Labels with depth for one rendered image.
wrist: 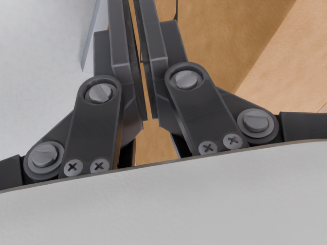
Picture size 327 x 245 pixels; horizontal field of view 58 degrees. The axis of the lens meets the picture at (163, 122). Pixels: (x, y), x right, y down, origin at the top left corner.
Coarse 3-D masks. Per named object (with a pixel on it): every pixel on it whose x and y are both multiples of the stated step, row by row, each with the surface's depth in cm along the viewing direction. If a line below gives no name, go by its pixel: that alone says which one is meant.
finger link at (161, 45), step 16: (144, 0) 10; (144, 16) 9; (144, 32) 9; (160, 32) 9; (176, 32) 10; (144, 48) 9; (160, 48) 8; (176, 48) 10; (144, 64) 8; (160, 64) 8; (160, 80) 9; (160, 96) 8; (224, 96) 8; (160, 112) 9; (240, 112) 8; (256, 112) 8; (176, 128) 9; (240, 128) 7; (256, 128) 7; (272, 128) 7; (256, 144) 7
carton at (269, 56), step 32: (128, 0) 34; (160, 0) 27; (192, 0) 23; (224, 0) 19; (256, 0) 17; (288, 0) 15; (320, 0) 15; (192, 32) 23; (224, 32) 19; (256, 32) 17; (288, 32) 16; (320, 32) 17; (224, 64) 19; (256, 64) 17; (288, 64) 18; (320, 64) 19; (256, 96) 19; (288, 96) 21; (320, 96) 22; (160, 128) 27; (160, 160) 28
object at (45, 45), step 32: (0, 0) 37; (32, 0) 38; (64, 0) 40; (96, 0) 41; (0, 32) 40; (32, 32) 41; (64, 32) 43; (0, 64) 43; (32, 64) 45; (64, 64) 47; (0, 96) 47; (32, 96) 49; (64, 96) 52; (0, 128) 52; (32, 128) 55
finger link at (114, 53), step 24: (120, 0) 10; (120, 24) 9; (96, 48) 10; (120, 48) 8; (96, 72) 9; (120, 72) 8; (144, 96) 11; (144, 120) 10; (48, 144) 7; (24, 168) 7; (48, 168) 7
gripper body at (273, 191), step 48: (288, 144) 6; (0, 192) 6; (48, 192) 6; (96, 192) 5; (144, 192) 5; (192, 192) 5; (240, 192) 5; (288, 192) 5; (0, 240) 5; (48, 240) 5; (96, 240) 5; (144, 240) 5; (192, 240) 5; (240, 240) 5; (288, 240) 5
